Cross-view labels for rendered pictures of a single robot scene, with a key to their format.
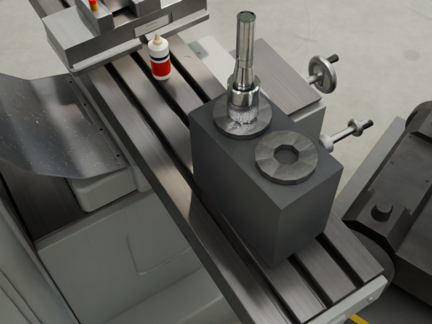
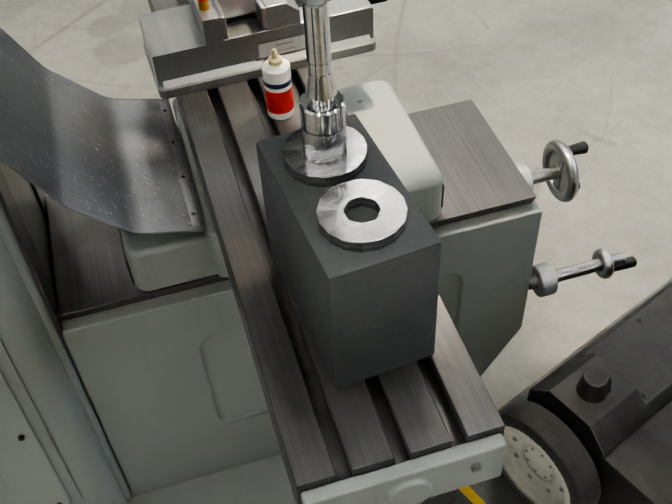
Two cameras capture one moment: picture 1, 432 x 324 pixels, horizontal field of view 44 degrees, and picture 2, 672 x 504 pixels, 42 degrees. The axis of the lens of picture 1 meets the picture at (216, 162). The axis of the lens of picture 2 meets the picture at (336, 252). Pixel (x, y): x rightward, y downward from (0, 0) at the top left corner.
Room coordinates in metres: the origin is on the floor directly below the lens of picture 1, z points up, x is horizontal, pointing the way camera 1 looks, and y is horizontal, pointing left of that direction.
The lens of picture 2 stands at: (-0.15, -0.25, 1.75)
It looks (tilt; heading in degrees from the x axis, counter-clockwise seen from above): 47 degrees down; 17
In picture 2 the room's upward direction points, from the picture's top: 4 degrees counter-clockwise
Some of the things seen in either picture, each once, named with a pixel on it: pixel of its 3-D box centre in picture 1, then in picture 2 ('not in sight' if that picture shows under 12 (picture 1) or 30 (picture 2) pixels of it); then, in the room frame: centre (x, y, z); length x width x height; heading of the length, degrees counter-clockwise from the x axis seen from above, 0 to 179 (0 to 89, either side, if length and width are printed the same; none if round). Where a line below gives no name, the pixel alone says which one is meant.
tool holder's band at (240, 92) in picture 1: (243, 83); (322, 103); (0.54, -0.04, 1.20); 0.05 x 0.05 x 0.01
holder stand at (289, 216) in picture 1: (260, 171); (346, 245); (0.50, -0.07, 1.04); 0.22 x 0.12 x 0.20; 36
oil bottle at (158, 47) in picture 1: (159, 54); (277, 81); (0.83, 0.11, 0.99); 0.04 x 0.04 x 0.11
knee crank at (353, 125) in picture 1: (344, 133); (582, 268); (0.99, -0.38, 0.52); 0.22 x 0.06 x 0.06; 121
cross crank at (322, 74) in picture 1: (312, 79); (542, 175); (1.10, -0.28, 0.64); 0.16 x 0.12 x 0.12; 121
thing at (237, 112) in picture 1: (243, 99); (323, 128); (0.54, -0.04, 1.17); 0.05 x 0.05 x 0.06
